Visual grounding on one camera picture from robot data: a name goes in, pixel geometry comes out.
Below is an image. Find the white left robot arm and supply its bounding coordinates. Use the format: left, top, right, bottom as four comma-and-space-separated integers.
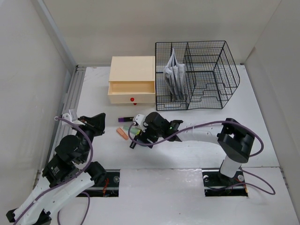
6, 111, 107, 225

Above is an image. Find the purple black highlighter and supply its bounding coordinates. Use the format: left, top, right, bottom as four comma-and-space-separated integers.
118, 117, 134, 123

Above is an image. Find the yellow black highlighter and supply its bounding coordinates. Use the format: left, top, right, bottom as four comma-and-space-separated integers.
129, 132, 141, 149

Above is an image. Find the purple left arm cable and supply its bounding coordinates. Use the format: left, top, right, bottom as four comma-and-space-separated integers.
14, 116, 95, 225

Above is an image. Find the orange highlighter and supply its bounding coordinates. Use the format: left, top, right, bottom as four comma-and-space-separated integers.
116, 127, 129, 140

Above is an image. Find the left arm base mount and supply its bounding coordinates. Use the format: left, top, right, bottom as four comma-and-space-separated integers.
85, 170, 120, 197

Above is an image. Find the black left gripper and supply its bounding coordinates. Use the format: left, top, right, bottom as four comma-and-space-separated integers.
73, 112, 106, 162

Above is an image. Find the green highlighter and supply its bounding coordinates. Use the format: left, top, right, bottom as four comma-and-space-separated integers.
123, 126, 140, 135

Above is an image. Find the aluminium rail frame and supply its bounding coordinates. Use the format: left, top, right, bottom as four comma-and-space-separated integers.
33, 65, 87, 187

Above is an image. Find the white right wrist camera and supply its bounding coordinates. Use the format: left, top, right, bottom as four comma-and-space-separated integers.
133, 114, 146, 132

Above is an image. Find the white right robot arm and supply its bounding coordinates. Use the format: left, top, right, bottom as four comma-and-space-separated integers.
133, 112, 255, 185

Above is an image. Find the cream wooden drawer cabinet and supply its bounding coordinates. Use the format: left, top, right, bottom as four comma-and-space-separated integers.
108, 56, 156, 105

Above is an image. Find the white instruction booklet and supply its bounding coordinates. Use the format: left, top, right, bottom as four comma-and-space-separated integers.
163, 48, 185, 101

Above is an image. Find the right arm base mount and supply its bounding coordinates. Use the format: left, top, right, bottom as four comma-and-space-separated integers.
202, 169, 248, 197

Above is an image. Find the black wire mesh organizer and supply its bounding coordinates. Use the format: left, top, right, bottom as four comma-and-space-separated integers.
155, 40, 240, 111

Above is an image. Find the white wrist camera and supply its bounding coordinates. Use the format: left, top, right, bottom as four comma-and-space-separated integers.
133, 114, 146, 132
61, 109, 78, 122

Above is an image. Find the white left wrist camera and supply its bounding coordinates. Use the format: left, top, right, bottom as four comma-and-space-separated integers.
61, 109, 78, 122

